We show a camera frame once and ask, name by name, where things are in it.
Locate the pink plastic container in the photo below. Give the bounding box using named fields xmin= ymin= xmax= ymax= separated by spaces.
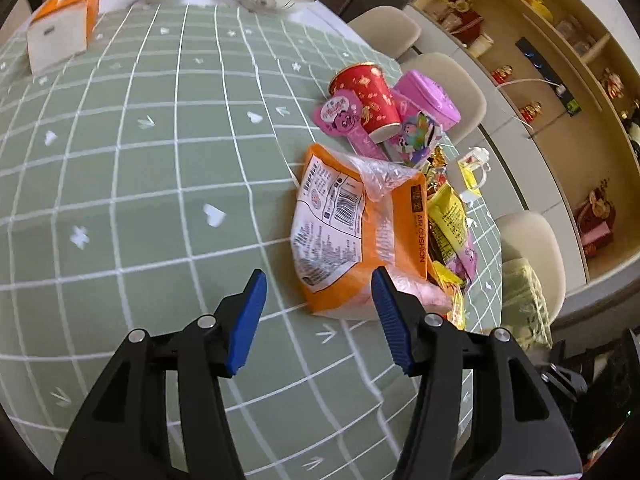
xmin=392 ymin=71 xmax=461 ymax=136

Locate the red gold foil wrapper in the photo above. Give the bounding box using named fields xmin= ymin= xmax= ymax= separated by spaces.
xmin=424 ymin=147 xmax=452 ymax=196

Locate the cream jar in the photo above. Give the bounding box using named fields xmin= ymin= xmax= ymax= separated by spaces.
xmin=467 ymin=34 xmax=494 ymax=58

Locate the pink cartoon wrapper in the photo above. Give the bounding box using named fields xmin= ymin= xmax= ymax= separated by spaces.
xmin=313 ymin=89 xmax=388 ymax=161

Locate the white charger cable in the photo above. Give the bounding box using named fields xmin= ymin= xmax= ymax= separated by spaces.
xmin=495 ymin=78 xmax=568 ymax=137

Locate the beige wooden shelf unit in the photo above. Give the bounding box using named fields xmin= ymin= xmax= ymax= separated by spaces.
xmin=410 ymin=0 xmax=640 ymax=281

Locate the black power strip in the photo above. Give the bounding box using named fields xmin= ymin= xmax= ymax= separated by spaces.
xmin=515 ymin=36 xmax=581 ymax=116

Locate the small yellow wrapper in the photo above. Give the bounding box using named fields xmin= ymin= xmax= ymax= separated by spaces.
xmin=434 ymin=260 xmax=467 ymax=332

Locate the red paper cup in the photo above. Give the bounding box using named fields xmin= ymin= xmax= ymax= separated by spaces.
xmin=329 ymin=61 xmax=402 ymax=143

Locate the pink plastic packet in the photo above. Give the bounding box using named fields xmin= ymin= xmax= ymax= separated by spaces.
xmin=395 ymin=272 xmax=453 ymax=313

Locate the yellow snack wrapper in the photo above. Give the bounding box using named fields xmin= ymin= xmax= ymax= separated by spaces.
xmin=427 ymin=185 xmax=476 ymax=266

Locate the lavender pink wrapper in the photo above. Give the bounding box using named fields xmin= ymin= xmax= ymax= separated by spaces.
xmin=450 ymin=237 xmax=479 ymax=288

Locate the yellow toy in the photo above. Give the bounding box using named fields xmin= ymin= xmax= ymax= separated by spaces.
xmin=515 ymin=0 xmax=554 ymax=24

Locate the green checked tablecloth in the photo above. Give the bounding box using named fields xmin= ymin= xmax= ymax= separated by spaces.
xmin=0 ymin=2 xmax=503 ymax=480

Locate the orange white tissue box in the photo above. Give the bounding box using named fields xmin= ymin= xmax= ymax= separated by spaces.
xmin=26 ymin=0 xmax=101 ymax=77

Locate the colourful cartoon packet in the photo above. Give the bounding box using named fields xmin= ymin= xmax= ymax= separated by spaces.
xmin=384 ymin=112 xmax=445 ymax=167

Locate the red white figurine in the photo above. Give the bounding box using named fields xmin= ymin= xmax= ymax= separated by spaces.
xmin=599 ymin=67 xmax=624 ymax=102

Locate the glass jar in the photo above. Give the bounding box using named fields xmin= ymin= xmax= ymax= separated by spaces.
xmin=555 ymin=15 xmax=597 ymax=57

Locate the beige chair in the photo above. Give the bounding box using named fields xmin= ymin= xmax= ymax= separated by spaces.
xmin=400 ymin=52 xmax=488 ymax=146
xmin=495 ymin=211 xmax=567 ymax=323
xmin=347 ymin=6 xmax=422 ymax=61

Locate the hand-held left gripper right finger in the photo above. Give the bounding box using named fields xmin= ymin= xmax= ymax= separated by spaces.
xmin=371 ymin=266 xmax=586 ymax=480

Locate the large red dressed doll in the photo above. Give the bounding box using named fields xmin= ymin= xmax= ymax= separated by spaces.
xmin=574 ymin=179 xmax=619 ymax=259

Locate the white yellow small carton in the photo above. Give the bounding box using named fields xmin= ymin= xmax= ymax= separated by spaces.
xmin=457 ymin=146 xmax=491 ymax=202

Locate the dark bottle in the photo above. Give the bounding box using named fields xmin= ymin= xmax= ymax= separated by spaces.
xmin=620 ymin=100 xmax=640 ymax=157

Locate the orange snack bag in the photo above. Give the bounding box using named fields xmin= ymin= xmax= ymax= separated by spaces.
xmin=290 ymin=143 xmax=431 ymax=318

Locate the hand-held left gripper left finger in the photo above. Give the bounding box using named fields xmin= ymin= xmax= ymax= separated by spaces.
xmin=52 ymin=269 xmax=268 ymax=480

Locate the red gold doll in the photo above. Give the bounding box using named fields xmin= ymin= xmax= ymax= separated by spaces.
xmin=440 ymin=0 xmax=486 ymax=36

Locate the trash bin with green bag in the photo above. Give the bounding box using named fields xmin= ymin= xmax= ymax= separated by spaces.
xmin=500 ymin=257 xmax=555 ymax=352

